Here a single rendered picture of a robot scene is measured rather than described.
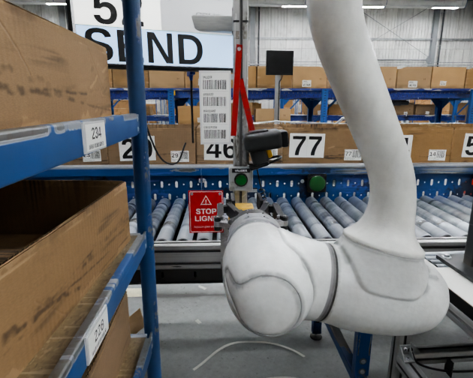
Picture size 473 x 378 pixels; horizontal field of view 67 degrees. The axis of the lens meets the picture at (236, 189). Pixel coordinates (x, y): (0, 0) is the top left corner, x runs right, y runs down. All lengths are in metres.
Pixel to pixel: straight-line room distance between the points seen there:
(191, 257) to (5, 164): 0.89
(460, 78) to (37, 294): 7.20
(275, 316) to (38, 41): 0.35
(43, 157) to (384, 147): 0.36
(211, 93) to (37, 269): 0.74
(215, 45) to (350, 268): 0.82
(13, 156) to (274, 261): 0.26
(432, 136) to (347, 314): 1.48
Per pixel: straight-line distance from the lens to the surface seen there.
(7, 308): 0.35
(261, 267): 0.39
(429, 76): 7.05
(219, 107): 1.01
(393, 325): 0.50
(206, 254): 1.11
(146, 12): 1.10
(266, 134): 0.96
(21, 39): 0.38
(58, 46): 0.44
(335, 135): 1.70
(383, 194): 0.48
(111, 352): 0.61
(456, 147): 1.95
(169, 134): 1.63
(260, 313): 0.40
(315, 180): 1.62
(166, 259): 1.13
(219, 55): 1.13
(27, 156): 0.28
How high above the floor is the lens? 1.16
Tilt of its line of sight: 14 degrees down
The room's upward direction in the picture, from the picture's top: straight up
